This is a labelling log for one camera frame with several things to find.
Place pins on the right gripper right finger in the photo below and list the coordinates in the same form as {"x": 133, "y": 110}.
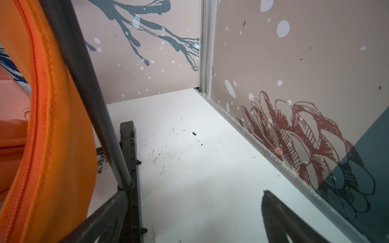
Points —
{"x": 282, "y": 225}

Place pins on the bright orange sling bag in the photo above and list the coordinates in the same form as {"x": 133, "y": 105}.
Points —
{"x": 53, "y": 186}

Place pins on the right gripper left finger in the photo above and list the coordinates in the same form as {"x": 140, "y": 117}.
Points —
{"x": 104, "y": 225}

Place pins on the pink sling bag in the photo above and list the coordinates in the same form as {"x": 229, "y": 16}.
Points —
{"x": 15, "y": 101}

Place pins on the black clothes rack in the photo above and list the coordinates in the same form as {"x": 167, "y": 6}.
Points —
{"x": 119, "y": 151}

